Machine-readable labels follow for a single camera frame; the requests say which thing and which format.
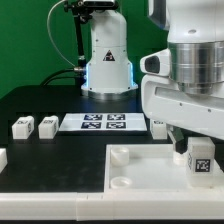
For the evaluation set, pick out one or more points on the white U-shaped obstacle fence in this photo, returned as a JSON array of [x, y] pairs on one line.
[[118, 205]]

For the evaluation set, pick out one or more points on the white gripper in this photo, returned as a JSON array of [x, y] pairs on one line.
[[163, 101]]

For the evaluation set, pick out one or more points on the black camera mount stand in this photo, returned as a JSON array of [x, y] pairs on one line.
[[82, 11]]

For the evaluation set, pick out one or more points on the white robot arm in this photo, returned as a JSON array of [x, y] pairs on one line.
[[183, 84]]

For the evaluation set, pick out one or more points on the white sheet with fiducial markers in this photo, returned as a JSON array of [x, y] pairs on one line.
[[103, 122]]

